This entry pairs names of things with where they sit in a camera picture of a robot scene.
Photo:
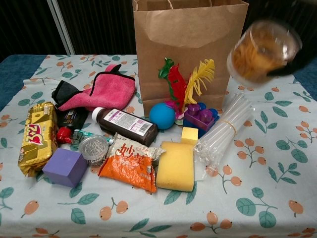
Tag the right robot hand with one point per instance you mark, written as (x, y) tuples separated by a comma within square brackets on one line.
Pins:
[(308, 54)]

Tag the clear cup with orange contents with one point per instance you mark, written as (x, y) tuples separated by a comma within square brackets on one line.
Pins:
[(260, 54)]

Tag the transparent straw bundle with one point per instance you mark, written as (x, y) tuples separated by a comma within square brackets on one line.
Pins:
[(223, 129)]

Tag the gold foil biscuit pack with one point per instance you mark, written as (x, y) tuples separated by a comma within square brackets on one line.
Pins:
[(37, 138)]

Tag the brown paper shopping bag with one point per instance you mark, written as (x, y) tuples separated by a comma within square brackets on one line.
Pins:
[(188, 37)]

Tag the orange snack packet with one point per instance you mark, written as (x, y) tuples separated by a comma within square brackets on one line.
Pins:
[(128, 166)]

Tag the green toothpaste tube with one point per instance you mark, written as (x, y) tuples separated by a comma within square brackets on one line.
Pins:
[(80, 132)]

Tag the black red small pack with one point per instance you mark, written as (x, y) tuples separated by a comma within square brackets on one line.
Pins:
[(71, 117)]

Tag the purple toy brick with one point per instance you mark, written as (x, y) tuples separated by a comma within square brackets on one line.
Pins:
[(198, 117)]

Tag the blue toy brick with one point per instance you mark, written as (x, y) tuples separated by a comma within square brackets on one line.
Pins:
[(203, 133)]

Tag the colourful feather shuttlecock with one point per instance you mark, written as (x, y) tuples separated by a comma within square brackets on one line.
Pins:
[(178, 84)]

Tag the small yellow foam cube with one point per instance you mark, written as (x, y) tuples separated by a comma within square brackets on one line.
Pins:
[(189, 135)]

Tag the blue rubber ball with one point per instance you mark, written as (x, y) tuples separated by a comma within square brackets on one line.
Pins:
[(162, 116)]

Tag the large yellow sponge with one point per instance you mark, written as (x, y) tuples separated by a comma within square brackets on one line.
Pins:
[(175, 166)]

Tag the brown medicine bottle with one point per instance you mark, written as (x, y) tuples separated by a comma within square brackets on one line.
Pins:
[(123, 124)]

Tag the pink microfiber cloth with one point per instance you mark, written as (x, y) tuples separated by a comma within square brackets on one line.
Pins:
[(111, 89)]

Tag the black screen panel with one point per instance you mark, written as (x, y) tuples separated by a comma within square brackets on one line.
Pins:
[(99, 24), (24, 24)]

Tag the floral print tablecloth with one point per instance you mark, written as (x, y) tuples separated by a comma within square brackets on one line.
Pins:
[(158, 210)]

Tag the dark grey cloth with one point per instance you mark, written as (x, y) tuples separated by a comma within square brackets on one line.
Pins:
[(65, 91)]

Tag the small red capped bottle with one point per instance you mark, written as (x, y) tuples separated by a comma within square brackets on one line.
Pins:
[(64, 135)]

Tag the purple foam cube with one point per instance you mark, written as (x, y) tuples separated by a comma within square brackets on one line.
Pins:
[(64, 166)]

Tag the white screen frame post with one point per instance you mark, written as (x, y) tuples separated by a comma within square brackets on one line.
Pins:
[(62, 29)]

